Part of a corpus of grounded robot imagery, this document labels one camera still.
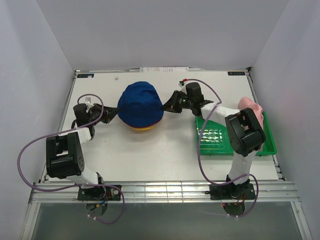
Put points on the blue beanie hat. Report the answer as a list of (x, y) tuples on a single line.
[(140, 104)]

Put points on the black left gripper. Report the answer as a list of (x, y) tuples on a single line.
[(109, 113)]

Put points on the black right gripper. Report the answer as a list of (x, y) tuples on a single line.
[(172, 104)]

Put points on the paper label strip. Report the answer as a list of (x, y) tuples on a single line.
[(166, 69)]

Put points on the yellow bucket hat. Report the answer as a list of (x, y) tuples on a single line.
[(146, 128)]

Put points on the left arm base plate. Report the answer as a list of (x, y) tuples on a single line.
[(98, 193)]

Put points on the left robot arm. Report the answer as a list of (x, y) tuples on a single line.
[(65, 159)]

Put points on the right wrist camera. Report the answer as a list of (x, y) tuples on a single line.
[(182, 85)]

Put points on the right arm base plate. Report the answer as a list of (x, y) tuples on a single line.
[(232, 192)]

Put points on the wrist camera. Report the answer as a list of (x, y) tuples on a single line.
[(182, 85), (88, 101)]

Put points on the green plastic tray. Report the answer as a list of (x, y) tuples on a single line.
[(215, 140)]

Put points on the pink hat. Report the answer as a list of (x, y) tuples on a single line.
[(251, 127)]

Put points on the aluminium front rail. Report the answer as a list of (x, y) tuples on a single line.
[(172, 192)]

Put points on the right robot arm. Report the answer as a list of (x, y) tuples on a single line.
[(214, 111)]

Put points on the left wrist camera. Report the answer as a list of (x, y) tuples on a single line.
[(88, 101)]

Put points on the dark red beanie hat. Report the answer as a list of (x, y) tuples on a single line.
[(154, 123)]

